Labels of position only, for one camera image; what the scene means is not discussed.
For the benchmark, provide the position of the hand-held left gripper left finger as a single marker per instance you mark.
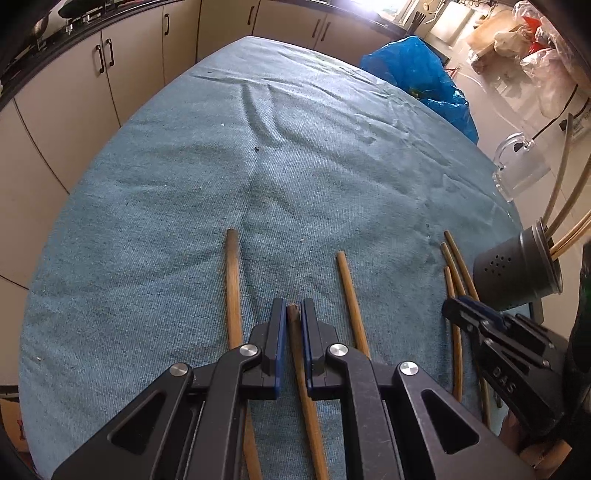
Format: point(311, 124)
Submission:
point(280, 350)

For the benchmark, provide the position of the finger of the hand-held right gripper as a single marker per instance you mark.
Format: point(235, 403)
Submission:
point(489, 314)
point(466, 318)

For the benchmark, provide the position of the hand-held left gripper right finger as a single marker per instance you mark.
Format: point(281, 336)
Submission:
point(304, 341)

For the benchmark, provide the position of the dark grey chopstick holder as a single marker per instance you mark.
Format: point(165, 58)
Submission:
point(512, 272)

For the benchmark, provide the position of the person's right hand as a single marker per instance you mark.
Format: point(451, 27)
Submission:
point(545, 457)

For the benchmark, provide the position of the blue table cloth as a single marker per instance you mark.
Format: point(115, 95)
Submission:
point(277, 184)

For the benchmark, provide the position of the translucent white plastic bag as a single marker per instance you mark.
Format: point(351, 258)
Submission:
point(551, 83)

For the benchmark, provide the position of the blue plastic bag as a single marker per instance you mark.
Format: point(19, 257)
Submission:
point(415, 69)

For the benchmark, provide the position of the brown plastic bag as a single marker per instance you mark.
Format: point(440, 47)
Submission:
point(498, 37)

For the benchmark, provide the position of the cardboard box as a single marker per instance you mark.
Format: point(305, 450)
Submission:
point(11, 424)

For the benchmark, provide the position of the white cutting board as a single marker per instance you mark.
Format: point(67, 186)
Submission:
point(450, 23)

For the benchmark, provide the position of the dark utensil cluster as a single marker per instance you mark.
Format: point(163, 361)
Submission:
point(419, 23)

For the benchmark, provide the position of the beige lower kitchen cabinets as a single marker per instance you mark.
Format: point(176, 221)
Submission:
point(138, 69)

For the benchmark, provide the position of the kitchen window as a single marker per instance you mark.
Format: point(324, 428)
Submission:
point(388, 7)

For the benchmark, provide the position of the black kitchen countertop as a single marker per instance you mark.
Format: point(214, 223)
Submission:
point(69, 41)

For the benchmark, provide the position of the gas stove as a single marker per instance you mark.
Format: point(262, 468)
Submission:
point(78, 21)

